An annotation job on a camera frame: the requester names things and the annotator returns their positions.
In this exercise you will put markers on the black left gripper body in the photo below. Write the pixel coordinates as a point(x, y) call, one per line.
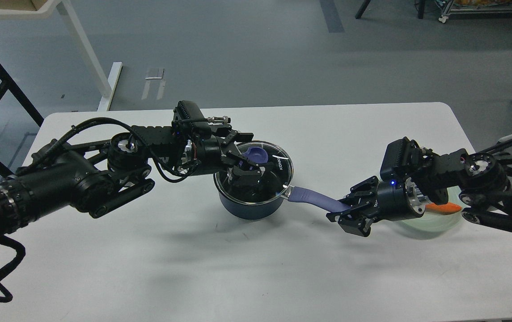
point(217, 153)

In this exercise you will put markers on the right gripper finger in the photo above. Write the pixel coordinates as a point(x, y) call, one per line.
point(356, 221)
point(362, 194)

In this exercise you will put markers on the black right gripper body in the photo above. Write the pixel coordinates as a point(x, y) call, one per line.
point(394, 203)

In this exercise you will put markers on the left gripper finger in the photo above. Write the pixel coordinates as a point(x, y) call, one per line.
point(244, 174)
point(241, 151)

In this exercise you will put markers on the glass pot lid purple knob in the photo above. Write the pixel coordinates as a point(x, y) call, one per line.
point(273, 184)

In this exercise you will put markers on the blue saucepan with purple handle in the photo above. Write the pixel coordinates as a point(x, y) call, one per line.
point(292, 194)

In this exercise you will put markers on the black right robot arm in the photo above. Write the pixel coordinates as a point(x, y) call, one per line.
point(412, 177)

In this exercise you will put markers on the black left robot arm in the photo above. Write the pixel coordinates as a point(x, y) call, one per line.
point(102, 164)

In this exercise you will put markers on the pale green plate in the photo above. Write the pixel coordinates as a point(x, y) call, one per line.
point(431, 222)

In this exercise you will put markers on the orange toy carrot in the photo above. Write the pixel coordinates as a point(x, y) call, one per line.
point(443, 209)

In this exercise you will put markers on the metal cart with wheels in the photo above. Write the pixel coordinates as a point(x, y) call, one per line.
point(449, 8)

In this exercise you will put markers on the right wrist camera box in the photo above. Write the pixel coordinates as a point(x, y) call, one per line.
point(401, 159)

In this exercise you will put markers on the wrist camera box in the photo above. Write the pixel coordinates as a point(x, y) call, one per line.
point(188, 114)
point(401, 159)

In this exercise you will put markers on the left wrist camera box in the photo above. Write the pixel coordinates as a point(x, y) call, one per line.
point(188, 114)

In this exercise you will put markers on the white desk frame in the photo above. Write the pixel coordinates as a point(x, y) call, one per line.
point(47, 35)

